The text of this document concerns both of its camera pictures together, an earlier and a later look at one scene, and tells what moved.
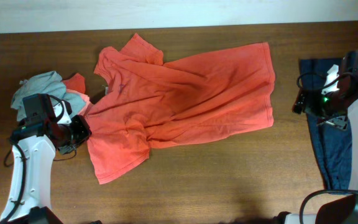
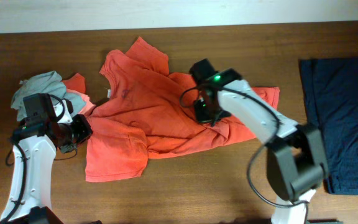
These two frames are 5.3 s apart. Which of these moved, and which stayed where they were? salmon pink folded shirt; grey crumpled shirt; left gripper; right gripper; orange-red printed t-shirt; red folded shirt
Moved: right gripper; orange-red printed t-shirt
Stayed: left gripper; grey crumpled shirt; salmon pink folded shirt; red folded shirt
